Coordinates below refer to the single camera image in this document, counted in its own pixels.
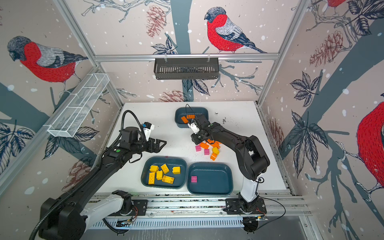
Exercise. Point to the far teal bin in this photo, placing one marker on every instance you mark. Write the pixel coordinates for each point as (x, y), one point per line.
(183, 112)

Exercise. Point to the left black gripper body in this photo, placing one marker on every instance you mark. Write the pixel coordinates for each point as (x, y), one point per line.
(148, 146)

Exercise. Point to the near right teal bin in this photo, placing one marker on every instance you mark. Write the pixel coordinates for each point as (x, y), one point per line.
(213, 179)

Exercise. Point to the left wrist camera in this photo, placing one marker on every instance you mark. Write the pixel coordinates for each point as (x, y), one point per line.
(147, 129)

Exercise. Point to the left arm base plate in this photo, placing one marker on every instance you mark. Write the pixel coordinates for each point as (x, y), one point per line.
(136, 208)

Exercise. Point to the yellow tall lego brick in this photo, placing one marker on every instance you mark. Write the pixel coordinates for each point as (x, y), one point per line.
(159, 175)

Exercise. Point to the near left teal bin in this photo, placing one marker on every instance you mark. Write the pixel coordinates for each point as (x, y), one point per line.
(171, 162)

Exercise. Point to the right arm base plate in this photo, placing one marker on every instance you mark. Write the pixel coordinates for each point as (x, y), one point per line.
(240, 206)

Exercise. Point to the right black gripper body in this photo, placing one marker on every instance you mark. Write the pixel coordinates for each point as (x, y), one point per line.
(199, 137)

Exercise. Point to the black hanging wire basket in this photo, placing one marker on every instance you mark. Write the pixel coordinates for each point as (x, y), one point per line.
(187, 69)

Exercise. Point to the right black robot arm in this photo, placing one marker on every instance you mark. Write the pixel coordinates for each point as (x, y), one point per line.
(251, 158)

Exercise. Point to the yellow small lego brick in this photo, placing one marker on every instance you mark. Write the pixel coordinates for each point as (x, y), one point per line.
(216, 150)

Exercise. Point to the yellow long lego brick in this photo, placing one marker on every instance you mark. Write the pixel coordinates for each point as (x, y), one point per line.
(152, 178)
(168, 179)

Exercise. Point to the yellow square lego brick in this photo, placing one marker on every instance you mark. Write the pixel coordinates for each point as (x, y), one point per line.
(176, 170)

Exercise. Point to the teal bin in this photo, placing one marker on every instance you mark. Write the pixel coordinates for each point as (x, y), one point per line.
(183, 112)
(213, 179)
(171, 162)

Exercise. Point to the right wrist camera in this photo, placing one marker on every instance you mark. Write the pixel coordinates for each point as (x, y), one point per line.
(194, 125)

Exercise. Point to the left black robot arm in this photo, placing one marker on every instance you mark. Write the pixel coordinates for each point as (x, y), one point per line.
(64, 218)

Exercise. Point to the aluminium mounting rail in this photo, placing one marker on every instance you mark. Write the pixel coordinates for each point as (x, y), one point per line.
(159, 206)

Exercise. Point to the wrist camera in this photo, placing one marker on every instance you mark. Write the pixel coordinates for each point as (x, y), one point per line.
(147, 129)
(194, 125)

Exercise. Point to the white mesh wall shelf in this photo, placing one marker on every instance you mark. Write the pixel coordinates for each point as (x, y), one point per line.
(72, 116)

